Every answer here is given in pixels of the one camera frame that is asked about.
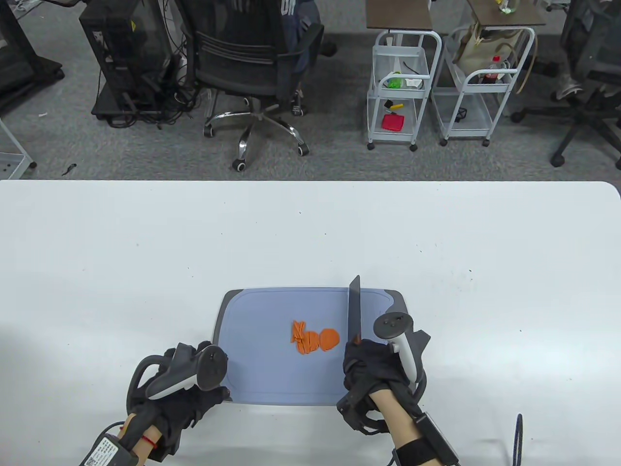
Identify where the person's left hand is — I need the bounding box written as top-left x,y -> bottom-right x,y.
127,342 -> 232,462

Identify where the person's right hand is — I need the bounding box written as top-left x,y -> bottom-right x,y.
336,337 -> 423,435

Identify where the black kitchen knife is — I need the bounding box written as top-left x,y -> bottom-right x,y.
347,275 -> 363,345

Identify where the orange carrot slice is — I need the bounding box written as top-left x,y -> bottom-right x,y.
290,319 -> 322,356

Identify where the blue grey cutting board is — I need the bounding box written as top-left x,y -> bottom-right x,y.
211,288 -> 408,406

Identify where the person's left forearm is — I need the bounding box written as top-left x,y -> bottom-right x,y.
119,413 -> 161,462

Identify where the grey tracking controller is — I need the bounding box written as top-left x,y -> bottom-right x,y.
127,342 -> 229,411
373,312 -> 432,403

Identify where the white metal rack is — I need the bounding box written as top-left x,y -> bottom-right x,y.
0,116 -> 38,180

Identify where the red-capped cola bottle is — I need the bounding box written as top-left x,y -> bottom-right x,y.
480,55 -> 503,84

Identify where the beige cloth bag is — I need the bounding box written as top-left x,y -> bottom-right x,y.
454,24 -> 515,76

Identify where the chrome-based black office chair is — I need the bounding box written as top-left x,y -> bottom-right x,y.
182,0 -> 326,173

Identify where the brown wooden desk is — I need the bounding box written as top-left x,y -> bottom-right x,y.
366,0 -> 434,31
467,0 -> 547,26

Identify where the black computer tower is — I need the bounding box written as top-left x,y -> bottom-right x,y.
79,0 -> 175,122

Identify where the black-based office chair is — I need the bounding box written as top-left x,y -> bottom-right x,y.
510,0 -> 621,169

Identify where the black equipment stand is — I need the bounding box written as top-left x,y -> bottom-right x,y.
0,0 -> 65,98

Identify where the short black cable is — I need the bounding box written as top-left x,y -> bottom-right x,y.
95,421 -> 126,440

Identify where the black wrist strap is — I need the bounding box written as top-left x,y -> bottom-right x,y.
392,437 -> 440,466

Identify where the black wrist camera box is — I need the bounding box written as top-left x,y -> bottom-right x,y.
78,434 -> 139,466
415,412 -> 459,466

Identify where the tangle of black cables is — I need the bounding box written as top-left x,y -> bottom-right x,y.
107,58 -> 204,129

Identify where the white wire utility cart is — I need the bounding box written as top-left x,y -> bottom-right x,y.
432,25 -> 537,147
366,29 -> 443,152

